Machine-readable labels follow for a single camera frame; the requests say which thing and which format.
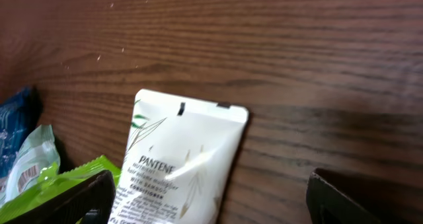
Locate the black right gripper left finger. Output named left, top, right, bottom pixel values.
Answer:
left=6, top=170, right=115, bottom=224

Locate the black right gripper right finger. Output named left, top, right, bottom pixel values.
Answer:
left=306, top=168, right=397, bottom=224

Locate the green clear snack bag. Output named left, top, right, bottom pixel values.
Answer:
left=1, top=155, right=121, bottom=223

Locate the teal white snack packet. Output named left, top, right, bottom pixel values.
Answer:
left=1, top=125, right=61, bottom=206

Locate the white conditioner tube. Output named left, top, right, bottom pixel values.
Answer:
left=109, top=89, right=249, bottom=224

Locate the blue snack bar wrapper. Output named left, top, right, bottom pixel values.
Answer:
left=1, top=87, right=42, bottom=178

